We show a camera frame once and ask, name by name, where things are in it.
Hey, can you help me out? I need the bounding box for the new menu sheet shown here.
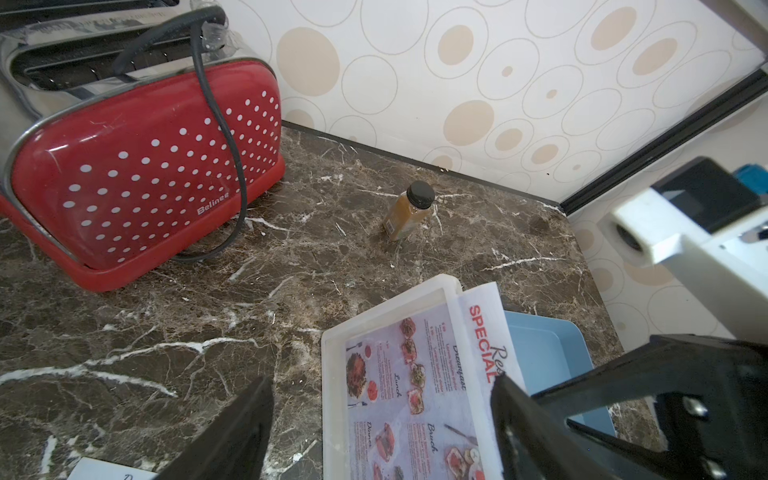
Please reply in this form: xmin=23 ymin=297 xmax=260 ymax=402
xmin=344 ymin=281 xmax=528 ymax=480

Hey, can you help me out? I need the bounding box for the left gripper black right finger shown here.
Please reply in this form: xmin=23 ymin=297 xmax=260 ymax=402
xmin=490 ymin=376 xmax=606 ymax=479

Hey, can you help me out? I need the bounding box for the small brown spice jar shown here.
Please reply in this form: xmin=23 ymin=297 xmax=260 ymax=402
xmin=383 ymin=180 xmax=436 ymax=241

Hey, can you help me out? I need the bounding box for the black toaster power cord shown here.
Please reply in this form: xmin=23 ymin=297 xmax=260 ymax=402
xmin=110 ymin=5 xmax=249 ymax=263

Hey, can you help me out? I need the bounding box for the old pink menu sheet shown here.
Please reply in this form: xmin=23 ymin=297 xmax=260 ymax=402
xmin=67 ymin=457 xmax=157 ymax=480

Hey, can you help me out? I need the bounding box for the red polka dot toaster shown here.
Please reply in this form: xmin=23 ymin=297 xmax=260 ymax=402
xmin=1 ymin=1 xmax=285 ymax=292

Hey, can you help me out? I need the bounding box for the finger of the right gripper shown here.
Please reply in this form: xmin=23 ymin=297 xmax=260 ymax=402
xmin=533 ymin=335 xmax=767 ymax=479

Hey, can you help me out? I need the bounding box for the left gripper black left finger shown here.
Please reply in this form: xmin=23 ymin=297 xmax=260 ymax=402
xmin=157 ymin=377 xmax=274 ymax=480

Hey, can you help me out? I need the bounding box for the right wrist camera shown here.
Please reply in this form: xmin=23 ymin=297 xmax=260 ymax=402
xmin=598 ymin=156 xmax=767 ymax=344

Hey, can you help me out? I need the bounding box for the blue grey tray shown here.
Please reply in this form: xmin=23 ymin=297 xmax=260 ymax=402
xmin=503 ymin=310 xmax=618 ymax=437

